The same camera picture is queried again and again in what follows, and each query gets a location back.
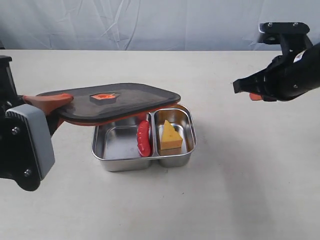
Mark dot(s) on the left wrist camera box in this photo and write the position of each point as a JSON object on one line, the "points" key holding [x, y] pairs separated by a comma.
{"points": [[39, 134]]}

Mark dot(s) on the blue-grey backdrop cloth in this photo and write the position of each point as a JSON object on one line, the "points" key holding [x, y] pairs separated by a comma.
{"points": [[148, 25]]}

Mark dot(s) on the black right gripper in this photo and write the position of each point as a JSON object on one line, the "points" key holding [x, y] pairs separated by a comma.
{"points": [[287, 77]]}

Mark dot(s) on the yellow cheese wedge toy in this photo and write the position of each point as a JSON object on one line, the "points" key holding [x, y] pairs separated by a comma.
{"points": [[170, 138]]}

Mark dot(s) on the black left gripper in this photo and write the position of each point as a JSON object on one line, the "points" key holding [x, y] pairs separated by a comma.
{"points": [[17, 159]]}

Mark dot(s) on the dark transparent lid orange seal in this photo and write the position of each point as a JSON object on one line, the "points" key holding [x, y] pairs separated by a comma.
{"points": [[97, 105]]}

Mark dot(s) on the red sausage toy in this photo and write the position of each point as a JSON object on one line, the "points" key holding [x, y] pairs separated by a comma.
{"points": [[142, 138]]}

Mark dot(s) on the steel two-compartment lunch box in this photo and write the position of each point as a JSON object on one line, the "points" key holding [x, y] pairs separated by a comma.
{"points": [[115, 143]]}

